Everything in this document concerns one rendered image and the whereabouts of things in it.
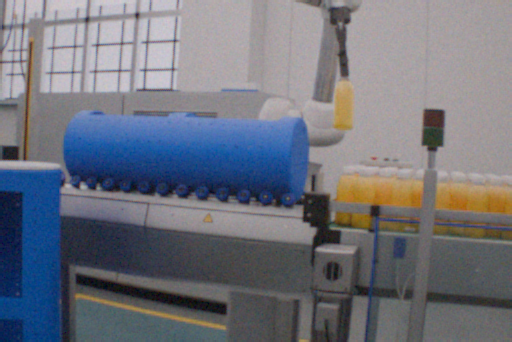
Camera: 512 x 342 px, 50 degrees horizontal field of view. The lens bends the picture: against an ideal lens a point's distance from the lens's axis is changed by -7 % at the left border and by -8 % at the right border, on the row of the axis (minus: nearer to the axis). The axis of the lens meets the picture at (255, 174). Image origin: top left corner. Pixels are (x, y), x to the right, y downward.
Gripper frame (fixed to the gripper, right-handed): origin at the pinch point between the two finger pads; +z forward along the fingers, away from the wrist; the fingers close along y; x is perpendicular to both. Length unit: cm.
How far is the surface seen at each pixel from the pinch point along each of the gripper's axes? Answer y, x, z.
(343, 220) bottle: 3.9, -3.0, 49.6
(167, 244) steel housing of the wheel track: -8, -64, 55
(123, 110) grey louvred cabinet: -188, -152, -37
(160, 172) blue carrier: -5, -64, 31
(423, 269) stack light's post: 30, 19, 65
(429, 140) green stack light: 36, 21, 31
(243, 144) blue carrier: 2.3, -33.9, 23.8
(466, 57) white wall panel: -251, 98, -78
